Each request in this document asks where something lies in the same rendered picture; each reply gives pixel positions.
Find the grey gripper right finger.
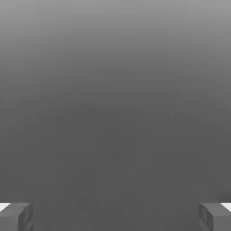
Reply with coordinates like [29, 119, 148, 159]
[198, 202, 231, 231]

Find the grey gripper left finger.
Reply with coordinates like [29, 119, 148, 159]
[0, 202, 34, 231]

